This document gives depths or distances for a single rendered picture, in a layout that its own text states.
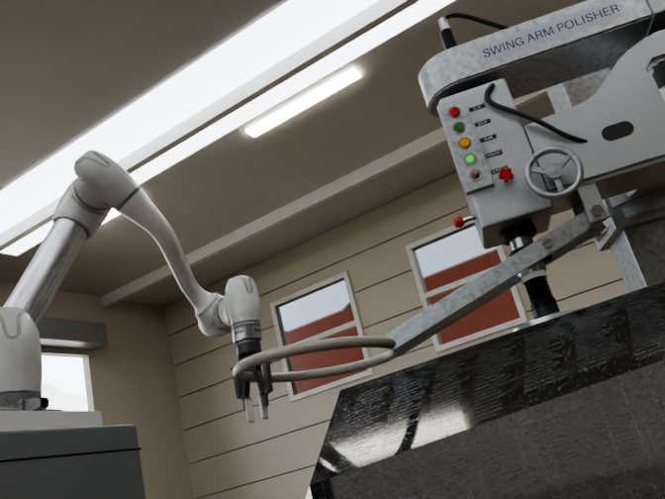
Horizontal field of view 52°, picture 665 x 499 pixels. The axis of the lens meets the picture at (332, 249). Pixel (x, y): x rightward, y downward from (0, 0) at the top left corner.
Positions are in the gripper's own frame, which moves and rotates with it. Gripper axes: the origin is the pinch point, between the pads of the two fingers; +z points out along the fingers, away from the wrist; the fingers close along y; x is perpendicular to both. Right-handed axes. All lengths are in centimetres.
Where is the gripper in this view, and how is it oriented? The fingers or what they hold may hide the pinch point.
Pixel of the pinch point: (256, 409)
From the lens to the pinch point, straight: 207.4
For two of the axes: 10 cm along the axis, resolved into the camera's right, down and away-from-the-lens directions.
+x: 4.7, 2.1, 8.6
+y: 8.7, -2.9, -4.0
